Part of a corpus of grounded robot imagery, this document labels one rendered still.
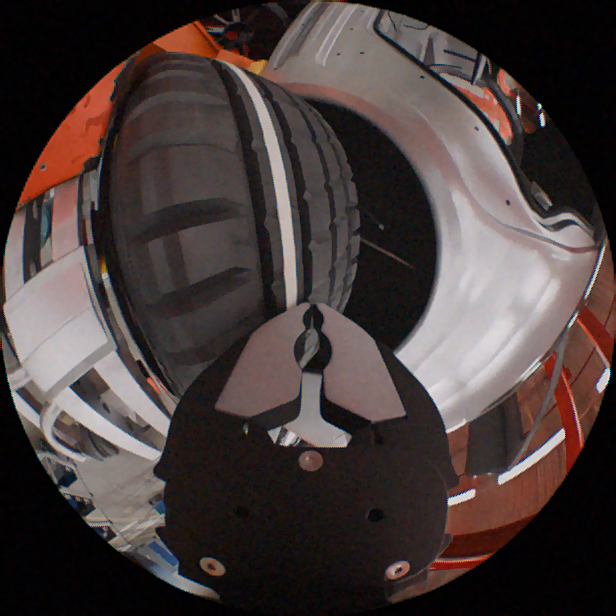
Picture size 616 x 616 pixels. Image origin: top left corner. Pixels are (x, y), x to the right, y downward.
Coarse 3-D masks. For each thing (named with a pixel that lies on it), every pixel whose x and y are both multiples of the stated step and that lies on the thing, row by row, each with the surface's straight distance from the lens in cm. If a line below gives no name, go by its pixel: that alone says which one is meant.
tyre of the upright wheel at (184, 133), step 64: (192, 64) 16; (128, 128) 10; (192, 128) 9; (256, 128) 12; (320, 128) 22; (128, 192) 8; (192, 192) 8; (256, 192) 10; (320, 192) 15; (128, 256) 9; (192, 256) 7; (256, 256) 10; (320, 256) 14; (192, 320) 8; (256, 320) 10
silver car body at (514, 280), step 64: (320, 0) 96; (320, 64) 56; (384, 64) 53; (448, 64) 302; (448, 128) 44; (512, 128) 268; (448, 192) 37; (512, 192) 44; (576, 192) 143; (448, 256) 37; (512, 256) 41; (576, 256) 55; (448, 320) 41; (512, 320) 46; (320, 384) 63; (448, 384) 52; (512, 384) 62; (512, 448) 184
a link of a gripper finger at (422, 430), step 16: (384, 352) 9; (400, 368) 8; (400, 384) 8; (416, 384) 8; (416, 400) 8; (432, 400) 8; (416, 416) 7; (432, 416) 8; (384, 432) 6; (400, 432) 7; (416, 432) 7; (432, 432) 7; (416, 448) 7; (432, 448) 7; (448, 448) 7; (448, 464) 7; (448, 480) 7
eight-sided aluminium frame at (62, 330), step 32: (64, 192) 14; (32, 224) 16; (64, 224) 13; (32, 256) 15; (64, 256) 11; (32, 288) 12; (64, 288) 11; (96, 288) 13; (32, 320) 12; (64, 320) 11; (96, 320) 11; (32, 352) 12; (64, 352) 12; (96, 352) 12; (128, 352) 56; (64, 384) 13; (128, 384) 14; (96, 416) 16; (128, 416) 25; (160, 416) 20; (128, 448) 21; (160, 448) 26
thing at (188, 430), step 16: (224, 352) 9; (240, 352) 8; (208, 368) 8; (224, 368) 8; (192, 384) 8; (208, 384) 8; (224, 384) 7; (192, 400) 7; (208, 400) 7; (176, 416) 7; (192, 416) 7; (208, 416) 7; (224, 416) 7; (176, 432) 7; (192, 432) 7; (208, 432) 6; (224, 432) 6; (240, 432) 6; (176, 448) 7; (192, 448) 6; (160, 464) 7; (240, 512) 6
